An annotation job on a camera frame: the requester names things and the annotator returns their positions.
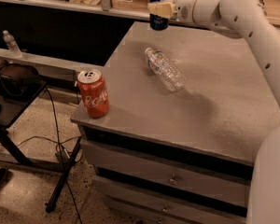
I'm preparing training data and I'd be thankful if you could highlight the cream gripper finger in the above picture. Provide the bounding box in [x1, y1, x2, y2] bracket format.
[147, 0, 176, 19]

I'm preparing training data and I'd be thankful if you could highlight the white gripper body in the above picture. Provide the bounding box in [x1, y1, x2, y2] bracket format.
[172, 0, 206, 25]

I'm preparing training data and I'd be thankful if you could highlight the blue pepsi can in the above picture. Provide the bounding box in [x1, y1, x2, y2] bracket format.
[149, 0, 168, 31]

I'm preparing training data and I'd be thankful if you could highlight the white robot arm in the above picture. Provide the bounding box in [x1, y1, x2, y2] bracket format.
[147, 0, 280, 224]

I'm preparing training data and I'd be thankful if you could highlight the red coke can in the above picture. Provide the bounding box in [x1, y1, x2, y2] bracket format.
[77, 69, 109, 119]

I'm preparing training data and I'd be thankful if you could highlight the clear plastic bottle lying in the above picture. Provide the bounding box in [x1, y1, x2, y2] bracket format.
[145, 48, 186, 92]

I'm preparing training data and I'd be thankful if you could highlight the grey drawer cabinet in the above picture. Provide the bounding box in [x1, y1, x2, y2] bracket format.
[72, 22, 280, 218]

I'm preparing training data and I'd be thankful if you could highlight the grey low shelf ledge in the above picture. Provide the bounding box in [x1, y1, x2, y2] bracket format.
[0, 49, 102, 81]

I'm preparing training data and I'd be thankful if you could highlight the small upright water bottle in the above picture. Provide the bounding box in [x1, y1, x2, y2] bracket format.
[3, 30, 22, 58]

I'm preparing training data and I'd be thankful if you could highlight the dark bag on table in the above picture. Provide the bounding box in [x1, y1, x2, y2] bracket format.
[0, 62, 43, 101]

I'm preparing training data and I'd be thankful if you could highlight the top grey drawer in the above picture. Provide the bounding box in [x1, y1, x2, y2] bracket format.
[80, 139, 249, 207]

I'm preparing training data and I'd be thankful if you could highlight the grey drawer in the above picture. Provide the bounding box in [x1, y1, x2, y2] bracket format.
[80, 139, 249, 207]
[92, 175, 248, 224]

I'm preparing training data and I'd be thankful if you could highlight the middle grey drawer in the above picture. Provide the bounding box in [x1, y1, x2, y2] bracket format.
[92, 175, 248, 224]

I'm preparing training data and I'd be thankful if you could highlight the long grey counter rail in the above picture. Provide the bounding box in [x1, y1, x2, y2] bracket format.
[0, 0, 149, 21]

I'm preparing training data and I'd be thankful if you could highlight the black cable on floor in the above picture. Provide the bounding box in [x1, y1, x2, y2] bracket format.
[15, 87, 84, 224]

